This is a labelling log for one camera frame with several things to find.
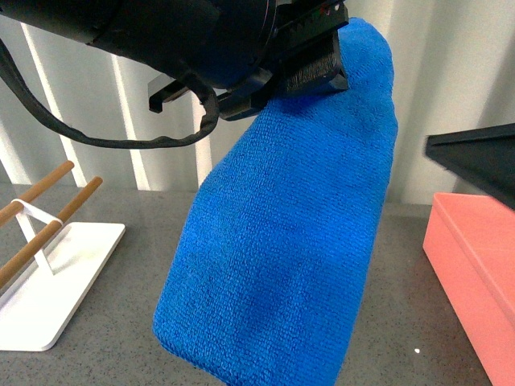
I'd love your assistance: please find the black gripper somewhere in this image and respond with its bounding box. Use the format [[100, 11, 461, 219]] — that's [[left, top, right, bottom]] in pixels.
[[148, 1, 348, 121]]

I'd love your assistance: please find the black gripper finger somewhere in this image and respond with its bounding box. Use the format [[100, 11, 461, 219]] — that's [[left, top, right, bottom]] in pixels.
[[425, 123, 514, 209]]

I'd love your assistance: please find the blue microfiber cloth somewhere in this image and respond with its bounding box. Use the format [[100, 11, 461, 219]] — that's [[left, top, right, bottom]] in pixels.
[[153, 18, 398, 385]]

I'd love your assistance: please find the pink plastic box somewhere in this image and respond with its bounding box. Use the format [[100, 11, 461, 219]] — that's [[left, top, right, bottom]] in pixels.
[[422, 193, 514, 385]]

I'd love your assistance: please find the white towel rack with wooden bars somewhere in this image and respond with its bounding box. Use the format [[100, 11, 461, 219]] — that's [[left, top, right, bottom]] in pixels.
[[1, 161, 126, 352]]

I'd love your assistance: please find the black cable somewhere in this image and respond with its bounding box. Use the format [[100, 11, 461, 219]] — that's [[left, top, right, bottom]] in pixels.
[[0, 38, 221, 150]]

